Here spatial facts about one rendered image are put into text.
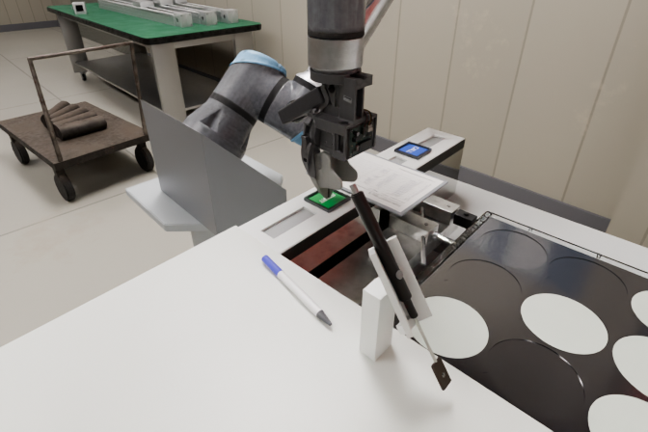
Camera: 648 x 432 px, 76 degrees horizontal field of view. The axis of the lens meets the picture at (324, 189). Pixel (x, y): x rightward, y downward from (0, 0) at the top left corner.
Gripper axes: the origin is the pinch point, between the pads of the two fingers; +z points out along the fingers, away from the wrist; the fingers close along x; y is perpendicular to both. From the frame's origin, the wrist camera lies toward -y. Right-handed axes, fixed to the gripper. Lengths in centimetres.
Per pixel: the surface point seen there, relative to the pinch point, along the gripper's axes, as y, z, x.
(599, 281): 38.6, 7.9, 17.7
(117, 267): -136, 98, 1
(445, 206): 12.8, 7.0, 19.4
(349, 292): 12.0, 9.8, -7.4
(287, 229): 1.5, 2.2, -9.6
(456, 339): 28.3, 7.8, -6.2
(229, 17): -259, 14, 168
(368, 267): 10.7, 9.8, -1.0
